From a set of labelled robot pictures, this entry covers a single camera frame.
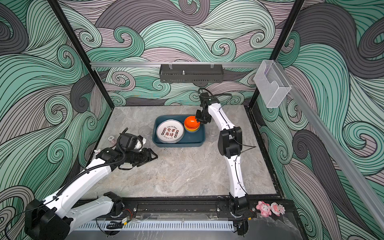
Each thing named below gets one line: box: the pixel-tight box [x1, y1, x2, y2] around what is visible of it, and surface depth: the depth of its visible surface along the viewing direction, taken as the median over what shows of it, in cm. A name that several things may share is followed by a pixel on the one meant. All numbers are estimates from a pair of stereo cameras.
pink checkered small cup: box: [107, 135, 117, 145], surface depth 97 cm
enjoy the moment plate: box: [156, 119, 185, 144], surface depth 103 cm
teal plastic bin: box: [152, 115, 206, 148], surface depth 102 cm
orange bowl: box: [184, 116, 201, 130], surface depth 103 cm
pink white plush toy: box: [270, 202, 286, 216], surface depth 73 cm
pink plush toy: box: [256, 200, 272, 218], surface depth 73 cm
